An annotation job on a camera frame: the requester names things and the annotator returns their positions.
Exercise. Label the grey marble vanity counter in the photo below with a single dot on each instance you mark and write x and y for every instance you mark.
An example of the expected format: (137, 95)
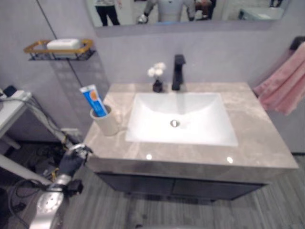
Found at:
(257, 133)

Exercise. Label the pink towel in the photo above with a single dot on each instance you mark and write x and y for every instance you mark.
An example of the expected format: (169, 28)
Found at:
(284, 87)

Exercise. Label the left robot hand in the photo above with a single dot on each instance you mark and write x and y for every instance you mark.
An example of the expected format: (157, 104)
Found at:
(71, 160)

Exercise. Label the beige cup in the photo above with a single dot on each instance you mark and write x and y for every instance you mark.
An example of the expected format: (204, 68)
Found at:
(106, 124)

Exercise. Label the white side table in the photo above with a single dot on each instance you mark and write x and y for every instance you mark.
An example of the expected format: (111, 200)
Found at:
(12, 112)

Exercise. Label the silver drain plug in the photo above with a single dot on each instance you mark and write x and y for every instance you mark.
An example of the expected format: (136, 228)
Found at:
(174, 123)

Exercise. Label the white sink basin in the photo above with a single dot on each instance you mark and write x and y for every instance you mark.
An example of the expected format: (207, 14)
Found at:
(181, 118)

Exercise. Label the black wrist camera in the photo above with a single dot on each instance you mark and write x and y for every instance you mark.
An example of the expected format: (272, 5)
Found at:
(75, 186)

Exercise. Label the white soap box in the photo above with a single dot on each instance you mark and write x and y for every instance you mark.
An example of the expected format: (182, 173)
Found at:
(63, 44)

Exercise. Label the blue toothpaste tube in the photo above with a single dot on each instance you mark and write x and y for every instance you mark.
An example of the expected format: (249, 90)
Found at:
(94, 101)

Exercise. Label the white power strip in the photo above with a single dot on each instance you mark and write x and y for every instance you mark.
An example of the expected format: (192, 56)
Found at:
(17, 94)

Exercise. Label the gold and black wall shelf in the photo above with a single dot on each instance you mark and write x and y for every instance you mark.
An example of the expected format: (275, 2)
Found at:
(59, 50)

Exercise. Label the white flowers in dark vase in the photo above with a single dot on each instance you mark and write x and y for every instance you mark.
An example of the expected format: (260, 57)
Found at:
(157, 76)

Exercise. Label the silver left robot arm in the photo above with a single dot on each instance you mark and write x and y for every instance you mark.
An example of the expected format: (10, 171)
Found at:
(48, 205)

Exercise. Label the black faucet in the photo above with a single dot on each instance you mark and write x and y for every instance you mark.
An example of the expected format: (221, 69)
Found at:
(178, 72)

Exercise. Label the wall mirror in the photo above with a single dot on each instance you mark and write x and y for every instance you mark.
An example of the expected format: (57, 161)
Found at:
(186, 12)

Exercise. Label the dark vanity cabinet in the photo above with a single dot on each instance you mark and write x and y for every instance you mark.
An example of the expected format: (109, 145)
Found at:
(181, 187)

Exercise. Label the black towel hook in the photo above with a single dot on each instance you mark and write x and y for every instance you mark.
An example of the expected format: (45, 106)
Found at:
(297, 42)

